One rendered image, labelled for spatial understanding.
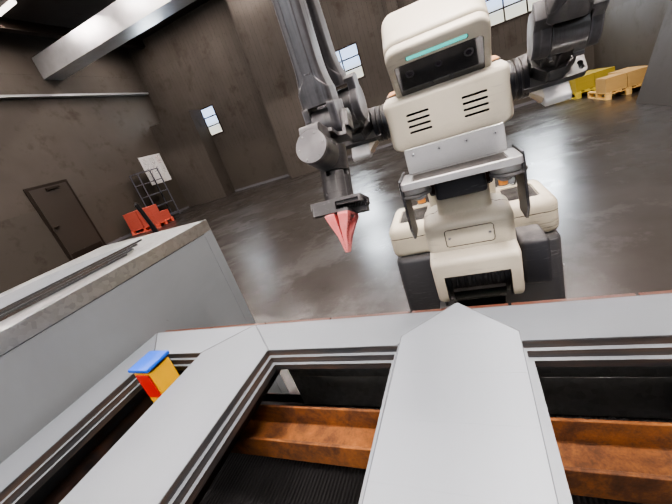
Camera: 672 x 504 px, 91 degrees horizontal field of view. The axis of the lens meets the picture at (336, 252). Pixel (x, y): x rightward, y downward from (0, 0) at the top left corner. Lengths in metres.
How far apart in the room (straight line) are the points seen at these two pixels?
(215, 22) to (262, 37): 2.42
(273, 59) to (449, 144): 10.99
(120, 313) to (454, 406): 0.84
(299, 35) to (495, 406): 0.63
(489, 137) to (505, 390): 0.55
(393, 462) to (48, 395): 0.75
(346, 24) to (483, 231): 11.33
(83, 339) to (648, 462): 1.06
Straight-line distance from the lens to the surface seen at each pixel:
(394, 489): 0.43
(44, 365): 0.96
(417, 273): 1.28
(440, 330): 0.59
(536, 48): 0.78
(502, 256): 0.93
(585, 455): 0.66
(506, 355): 0.54
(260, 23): 11.95
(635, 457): 0.67
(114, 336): 1.03
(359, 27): 11.95
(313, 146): 0.58
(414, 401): 0.49
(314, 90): 0.67
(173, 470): 0.60
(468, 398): 0.49
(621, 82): 8.86
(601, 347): 0.58
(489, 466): 0.43
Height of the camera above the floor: 1.21
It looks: 20 degrees down
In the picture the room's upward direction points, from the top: 19 degrees counter-clockwise
